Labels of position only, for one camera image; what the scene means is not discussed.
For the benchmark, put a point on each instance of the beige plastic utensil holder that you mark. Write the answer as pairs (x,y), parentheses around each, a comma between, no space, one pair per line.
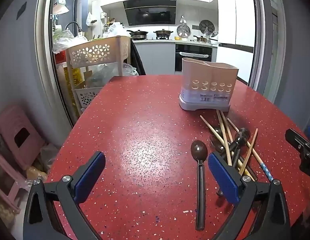
(207,72)

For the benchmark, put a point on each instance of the black kitchen faucet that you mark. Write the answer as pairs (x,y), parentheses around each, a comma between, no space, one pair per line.
(70,24)

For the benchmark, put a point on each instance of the clear plastic bag on shelf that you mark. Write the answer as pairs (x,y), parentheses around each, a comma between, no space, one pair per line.
(105,72)

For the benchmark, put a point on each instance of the beige flower-cutout storage rack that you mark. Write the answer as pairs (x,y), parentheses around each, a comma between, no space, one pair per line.
(95,52)

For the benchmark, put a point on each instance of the black wok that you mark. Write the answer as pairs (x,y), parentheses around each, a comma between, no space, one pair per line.
(138,33)

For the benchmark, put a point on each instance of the black range hood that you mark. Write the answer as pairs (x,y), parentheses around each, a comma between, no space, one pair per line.
(150,5)

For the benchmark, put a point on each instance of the hanging white plastic bag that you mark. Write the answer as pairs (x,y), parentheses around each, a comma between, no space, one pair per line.
(90,20)

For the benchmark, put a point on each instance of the wooden chopstick blue patterned end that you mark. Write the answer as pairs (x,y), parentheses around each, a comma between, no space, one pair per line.
(262,163)

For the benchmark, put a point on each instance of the white refrigerator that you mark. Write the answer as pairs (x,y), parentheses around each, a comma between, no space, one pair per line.
(242,17)

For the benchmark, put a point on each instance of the pink plastic stool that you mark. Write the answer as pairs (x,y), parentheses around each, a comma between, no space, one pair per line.
(10,125)
(5,195)

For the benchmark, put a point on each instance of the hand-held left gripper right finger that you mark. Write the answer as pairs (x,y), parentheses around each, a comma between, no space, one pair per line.
(223,177)

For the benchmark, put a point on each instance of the yellow oil bottle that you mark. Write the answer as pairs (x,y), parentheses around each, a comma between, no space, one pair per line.
(75,77)

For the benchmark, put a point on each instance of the small steel saucepan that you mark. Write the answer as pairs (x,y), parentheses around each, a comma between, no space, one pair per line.
(201,39)

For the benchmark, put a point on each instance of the crumpled clear plastic bag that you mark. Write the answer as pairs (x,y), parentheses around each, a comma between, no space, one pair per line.
(61,43)

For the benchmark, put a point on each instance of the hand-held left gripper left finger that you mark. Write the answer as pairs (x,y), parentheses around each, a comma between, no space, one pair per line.
(91,175)

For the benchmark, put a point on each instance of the black cooking pot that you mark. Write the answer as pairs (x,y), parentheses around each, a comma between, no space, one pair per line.
(163,33)

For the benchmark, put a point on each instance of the dark brown wooden spoon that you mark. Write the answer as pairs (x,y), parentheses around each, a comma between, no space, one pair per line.
(215,143)

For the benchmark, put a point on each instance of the round metal steamer plate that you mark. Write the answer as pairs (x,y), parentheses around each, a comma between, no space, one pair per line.
(183,31)

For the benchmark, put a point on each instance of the black built-in oven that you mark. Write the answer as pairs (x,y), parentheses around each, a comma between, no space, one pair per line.
(190,48)

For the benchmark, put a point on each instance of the black jacket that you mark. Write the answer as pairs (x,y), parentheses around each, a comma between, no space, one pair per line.
(137,60)

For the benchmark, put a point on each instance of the grey lower kitchen cabinets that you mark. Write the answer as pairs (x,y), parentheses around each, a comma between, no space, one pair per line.
(157,57)

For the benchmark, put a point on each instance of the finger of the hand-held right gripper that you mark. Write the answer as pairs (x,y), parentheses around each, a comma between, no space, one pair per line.
(296,138)

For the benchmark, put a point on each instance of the gas stove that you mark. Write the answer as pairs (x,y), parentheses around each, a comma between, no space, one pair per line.
(160,38)

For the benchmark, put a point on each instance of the round divided metal rack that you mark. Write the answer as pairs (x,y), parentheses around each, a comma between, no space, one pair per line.
(206,26)

